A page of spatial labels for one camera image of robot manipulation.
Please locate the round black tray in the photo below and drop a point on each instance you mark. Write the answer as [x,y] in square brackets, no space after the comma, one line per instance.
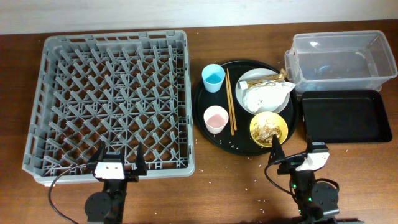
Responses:
[239,143]

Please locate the pink plastic cup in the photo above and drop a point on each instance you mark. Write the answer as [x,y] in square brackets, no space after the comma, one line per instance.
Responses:
[215,118]

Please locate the grey dishwasher rack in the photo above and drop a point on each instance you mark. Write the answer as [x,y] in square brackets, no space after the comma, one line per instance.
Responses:
[120,91]

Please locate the food scraps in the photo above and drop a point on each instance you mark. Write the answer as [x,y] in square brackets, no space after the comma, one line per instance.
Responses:
[264,131]

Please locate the light blue plastic cup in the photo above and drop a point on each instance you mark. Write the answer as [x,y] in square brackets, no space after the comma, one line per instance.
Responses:
[213,76]

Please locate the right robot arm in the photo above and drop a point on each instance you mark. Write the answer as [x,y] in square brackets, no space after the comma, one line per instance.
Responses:
[317,199]

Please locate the yellow bowl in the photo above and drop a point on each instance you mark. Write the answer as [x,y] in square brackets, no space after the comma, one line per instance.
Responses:
[275,118]

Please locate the gold snack wrapper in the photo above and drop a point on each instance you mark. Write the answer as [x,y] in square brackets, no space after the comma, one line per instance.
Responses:
[264,81]

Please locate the black rectangular tray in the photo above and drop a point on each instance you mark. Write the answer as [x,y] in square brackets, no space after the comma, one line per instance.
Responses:
[350,116]

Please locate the white napkin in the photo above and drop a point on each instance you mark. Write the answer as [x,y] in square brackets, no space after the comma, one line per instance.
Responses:
[267,97]

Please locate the left wooden chopstick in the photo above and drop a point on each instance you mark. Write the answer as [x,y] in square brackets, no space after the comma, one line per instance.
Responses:
[229,103]

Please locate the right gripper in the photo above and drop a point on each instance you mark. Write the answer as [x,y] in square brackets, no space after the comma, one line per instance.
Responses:
[290,165]

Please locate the grey round plate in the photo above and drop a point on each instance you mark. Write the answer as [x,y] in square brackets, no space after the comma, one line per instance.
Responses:
[239,96]

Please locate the right wooden chopstick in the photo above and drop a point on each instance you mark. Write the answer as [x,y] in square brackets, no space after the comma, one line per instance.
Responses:
[232,104]

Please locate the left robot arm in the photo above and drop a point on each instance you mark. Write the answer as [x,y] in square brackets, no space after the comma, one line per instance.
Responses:
[107,206]

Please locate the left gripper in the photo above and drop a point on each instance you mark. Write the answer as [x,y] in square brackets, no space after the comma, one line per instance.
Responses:
[133,175]

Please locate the clear plastic bin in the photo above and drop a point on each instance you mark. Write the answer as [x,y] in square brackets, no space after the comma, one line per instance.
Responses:
[329,61]

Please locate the wooden chopstick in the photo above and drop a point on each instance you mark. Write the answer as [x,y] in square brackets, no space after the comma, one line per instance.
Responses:
[229,103]
[232,104]

